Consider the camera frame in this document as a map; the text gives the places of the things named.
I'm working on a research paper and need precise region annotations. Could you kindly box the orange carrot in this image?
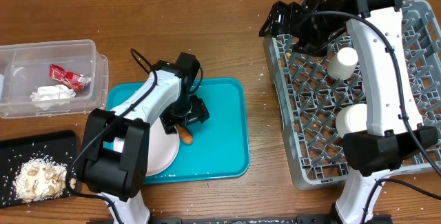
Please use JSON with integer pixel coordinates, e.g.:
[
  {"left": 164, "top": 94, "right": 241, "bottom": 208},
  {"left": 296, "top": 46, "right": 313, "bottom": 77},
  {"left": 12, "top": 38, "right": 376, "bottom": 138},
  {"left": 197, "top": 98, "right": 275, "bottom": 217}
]
[{"left": 176, "top": 125, "right": 193, "bottom": 145}]

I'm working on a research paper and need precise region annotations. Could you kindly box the large white plate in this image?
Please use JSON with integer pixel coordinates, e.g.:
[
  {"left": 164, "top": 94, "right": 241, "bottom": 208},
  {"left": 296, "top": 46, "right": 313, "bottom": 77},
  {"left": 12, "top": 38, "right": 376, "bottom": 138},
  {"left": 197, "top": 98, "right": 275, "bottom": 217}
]
[{"left": 113, "top": 116, "right": 181, "bottom": 177}]

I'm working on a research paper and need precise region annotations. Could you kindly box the white cup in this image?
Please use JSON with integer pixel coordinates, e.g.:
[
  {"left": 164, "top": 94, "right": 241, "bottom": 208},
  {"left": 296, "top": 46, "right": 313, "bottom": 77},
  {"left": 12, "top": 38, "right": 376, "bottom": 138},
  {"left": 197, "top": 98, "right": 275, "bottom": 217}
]
[{"left": 327, "top": 47, "right": 358, "bottom": 80}]

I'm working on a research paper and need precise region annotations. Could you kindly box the white saucer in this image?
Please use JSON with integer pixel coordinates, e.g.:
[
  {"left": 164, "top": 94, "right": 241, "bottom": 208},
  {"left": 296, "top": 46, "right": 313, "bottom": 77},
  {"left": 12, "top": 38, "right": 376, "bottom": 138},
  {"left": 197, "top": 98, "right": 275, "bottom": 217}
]
[{"left": 336, "top": 103, "right": 367, "bottom": 138}]

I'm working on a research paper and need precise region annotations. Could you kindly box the red snack wrapper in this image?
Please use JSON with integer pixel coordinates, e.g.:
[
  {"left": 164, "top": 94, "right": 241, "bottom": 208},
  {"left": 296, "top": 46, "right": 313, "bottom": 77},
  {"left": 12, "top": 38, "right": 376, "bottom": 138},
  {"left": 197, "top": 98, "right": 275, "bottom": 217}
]
[{"left": 49, "top": 64, "right": 91, "bottom": 92}]

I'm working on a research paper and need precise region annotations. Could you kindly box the white tissue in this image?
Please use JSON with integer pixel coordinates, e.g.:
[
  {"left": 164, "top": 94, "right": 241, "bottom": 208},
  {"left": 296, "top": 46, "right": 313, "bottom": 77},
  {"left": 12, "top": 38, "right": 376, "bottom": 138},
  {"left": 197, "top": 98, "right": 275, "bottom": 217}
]
[{"left": 30, "top": 84, "right": 76, "bottom": 110}]

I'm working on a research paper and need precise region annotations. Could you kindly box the rice and peanut pile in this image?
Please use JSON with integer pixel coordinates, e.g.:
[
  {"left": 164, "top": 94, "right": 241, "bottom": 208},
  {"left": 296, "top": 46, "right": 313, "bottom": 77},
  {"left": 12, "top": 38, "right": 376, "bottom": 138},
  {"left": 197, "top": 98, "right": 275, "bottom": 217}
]
[{"left": 13, "top": 158, "right": 68, "bottom": 203}]

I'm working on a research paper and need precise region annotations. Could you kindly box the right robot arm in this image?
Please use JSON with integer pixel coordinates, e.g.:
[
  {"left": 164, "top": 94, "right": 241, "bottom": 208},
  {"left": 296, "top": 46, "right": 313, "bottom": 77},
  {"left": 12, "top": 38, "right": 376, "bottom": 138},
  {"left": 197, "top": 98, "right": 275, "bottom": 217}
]
[{"left": 259, "top": 0, "right": 438, "bottom": 223}]

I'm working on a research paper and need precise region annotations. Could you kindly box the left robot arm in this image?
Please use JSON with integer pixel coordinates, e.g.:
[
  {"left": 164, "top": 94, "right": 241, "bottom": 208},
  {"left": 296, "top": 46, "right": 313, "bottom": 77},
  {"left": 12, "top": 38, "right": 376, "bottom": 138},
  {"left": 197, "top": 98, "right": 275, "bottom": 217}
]
[{"left": 68, "top": 49, "right": 209, "bottom": 223}]

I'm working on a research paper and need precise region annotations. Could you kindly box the grey dishwasher rack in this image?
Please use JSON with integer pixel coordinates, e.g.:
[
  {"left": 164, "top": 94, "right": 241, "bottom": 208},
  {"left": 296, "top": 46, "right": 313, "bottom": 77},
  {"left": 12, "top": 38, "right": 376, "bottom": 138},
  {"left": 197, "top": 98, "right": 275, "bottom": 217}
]
[{"left": 263, "top": 0, "right": 440, "bottom": 190}]

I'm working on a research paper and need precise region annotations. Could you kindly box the teal plastic tray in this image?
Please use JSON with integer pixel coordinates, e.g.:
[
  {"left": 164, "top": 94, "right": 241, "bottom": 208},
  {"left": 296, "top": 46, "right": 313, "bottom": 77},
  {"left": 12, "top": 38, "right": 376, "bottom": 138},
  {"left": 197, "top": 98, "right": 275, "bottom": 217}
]
[{"left": 104, "top": 77, "right": 250, "bottom": 185}]

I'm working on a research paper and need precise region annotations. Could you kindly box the black tray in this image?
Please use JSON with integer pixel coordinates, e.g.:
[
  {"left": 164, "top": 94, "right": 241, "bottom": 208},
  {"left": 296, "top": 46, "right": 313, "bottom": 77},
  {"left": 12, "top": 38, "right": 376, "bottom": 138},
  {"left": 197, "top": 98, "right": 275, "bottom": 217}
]
[{"left": 1, "top": 130, "right": 79, "bottom": 208}]

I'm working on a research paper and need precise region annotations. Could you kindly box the clear plastic bin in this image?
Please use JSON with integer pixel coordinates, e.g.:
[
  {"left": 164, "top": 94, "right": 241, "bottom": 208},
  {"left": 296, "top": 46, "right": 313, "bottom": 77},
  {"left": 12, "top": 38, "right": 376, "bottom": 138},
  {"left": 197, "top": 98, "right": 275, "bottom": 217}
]
[{"left": 1, "top": 39, "right": 109, "bottom": 119}]

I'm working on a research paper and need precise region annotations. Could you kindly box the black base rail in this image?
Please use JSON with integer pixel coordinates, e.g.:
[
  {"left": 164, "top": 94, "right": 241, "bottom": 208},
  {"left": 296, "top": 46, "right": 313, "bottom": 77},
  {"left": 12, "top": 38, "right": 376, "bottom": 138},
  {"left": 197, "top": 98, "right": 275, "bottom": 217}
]
[{"left": 147, "top": 213, "right": 393, "bottom": 224}]

